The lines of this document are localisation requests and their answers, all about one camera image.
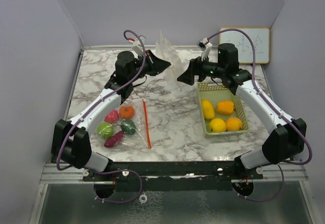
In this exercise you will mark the green plastic basket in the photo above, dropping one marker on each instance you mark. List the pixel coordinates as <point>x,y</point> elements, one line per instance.
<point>215,94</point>

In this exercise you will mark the orange yellow peach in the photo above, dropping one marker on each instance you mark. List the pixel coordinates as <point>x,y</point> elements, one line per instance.
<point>234,124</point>

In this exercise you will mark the green apple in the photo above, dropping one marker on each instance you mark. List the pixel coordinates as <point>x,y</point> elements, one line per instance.
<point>105,130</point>

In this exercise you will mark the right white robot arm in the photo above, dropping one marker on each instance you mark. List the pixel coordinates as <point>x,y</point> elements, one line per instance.
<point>286,134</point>

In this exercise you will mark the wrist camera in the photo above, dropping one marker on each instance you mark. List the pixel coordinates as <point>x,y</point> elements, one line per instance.
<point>136,44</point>
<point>206,46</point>

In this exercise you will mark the small whiteboard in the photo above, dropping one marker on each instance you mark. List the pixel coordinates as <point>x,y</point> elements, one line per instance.
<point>260,37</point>

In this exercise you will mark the orange tangerine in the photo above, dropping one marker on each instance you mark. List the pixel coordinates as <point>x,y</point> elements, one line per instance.
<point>127,112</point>

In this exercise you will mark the dark green lime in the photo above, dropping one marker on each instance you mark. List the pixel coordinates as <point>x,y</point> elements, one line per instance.
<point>128,126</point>

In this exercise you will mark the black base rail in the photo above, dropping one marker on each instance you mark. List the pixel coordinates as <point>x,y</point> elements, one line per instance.
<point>166,183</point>

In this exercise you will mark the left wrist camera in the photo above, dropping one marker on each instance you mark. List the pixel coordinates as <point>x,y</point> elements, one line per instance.
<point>136,44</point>

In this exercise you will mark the purple sweet potato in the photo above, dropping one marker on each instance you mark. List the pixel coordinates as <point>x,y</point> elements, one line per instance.
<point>114,140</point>

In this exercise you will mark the orange bell pepper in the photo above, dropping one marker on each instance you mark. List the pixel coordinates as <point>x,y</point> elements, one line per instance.
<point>225,108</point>

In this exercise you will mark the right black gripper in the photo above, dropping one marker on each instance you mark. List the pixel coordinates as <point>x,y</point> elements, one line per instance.
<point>195,68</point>

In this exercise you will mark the red apple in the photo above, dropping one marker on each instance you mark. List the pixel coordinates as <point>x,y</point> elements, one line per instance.
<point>112,117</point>

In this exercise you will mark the aluminium frame rail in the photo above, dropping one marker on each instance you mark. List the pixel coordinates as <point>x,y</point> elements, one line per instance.
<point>61,174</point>

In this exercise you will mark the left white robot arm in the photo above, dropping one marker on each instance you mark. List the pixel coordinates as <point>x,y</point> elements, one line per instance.
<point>71,138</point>

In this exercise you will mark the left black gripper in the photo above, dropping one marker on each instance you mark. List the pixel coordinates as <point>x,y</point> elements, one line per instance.
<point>157,65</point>

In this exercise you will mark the clear zip bag orange zipper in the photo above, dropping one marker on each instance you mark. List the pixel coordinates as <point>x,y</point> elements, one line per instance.
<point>139,140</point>

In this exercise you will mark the clear bag of white discs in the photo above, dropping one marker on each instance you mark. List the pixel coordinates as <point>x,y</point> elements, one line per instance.
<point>166,51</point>

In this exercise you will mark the yellow mango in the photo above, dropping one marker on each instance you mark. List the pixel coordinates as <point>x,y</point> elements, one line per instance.
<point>208,110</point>

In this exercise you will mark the yellow lemon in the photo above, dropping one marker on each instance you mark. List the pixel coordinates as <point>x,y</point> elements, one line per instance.
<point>217,125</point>

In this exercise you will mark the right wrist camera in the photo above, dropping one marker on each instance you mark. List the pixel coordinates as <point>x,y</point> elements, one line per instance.
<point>206,46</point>

